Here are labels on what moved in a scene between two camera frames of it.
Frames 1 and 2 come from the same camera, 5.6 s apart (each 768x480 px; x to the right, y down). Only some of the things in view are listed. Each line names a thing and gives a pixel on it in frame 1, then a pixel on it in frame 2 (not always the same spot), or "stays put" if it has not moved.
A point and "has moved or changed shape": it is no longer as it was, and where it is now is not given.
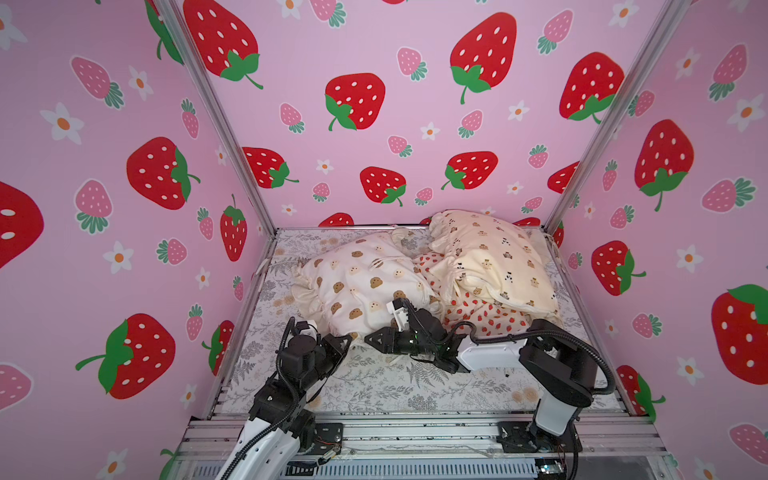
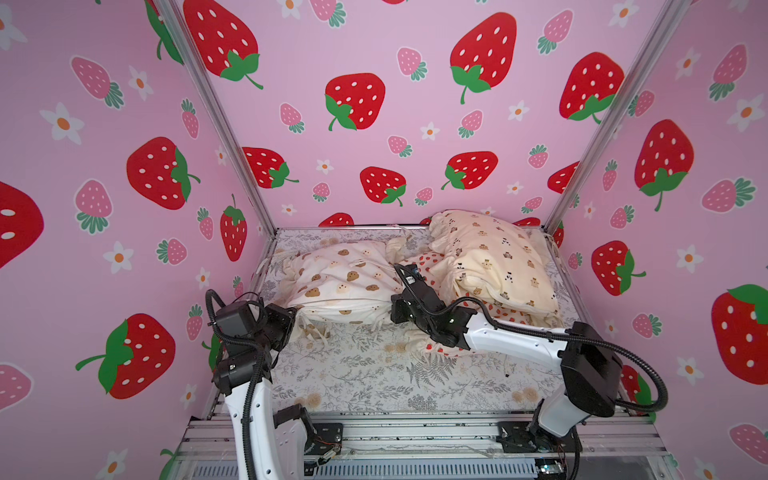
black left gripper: x=327 y=344 to x=275 y=316
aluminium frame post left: x=221 y=110 stays put
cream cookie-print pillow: x=345 y=290 has moved or changed shape
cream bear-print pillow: x=495 y=259 stays put
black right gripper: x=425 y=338 to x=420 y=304
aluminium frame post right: x=671 y=15 stays put
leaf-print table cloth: x=363 y=382 stays put
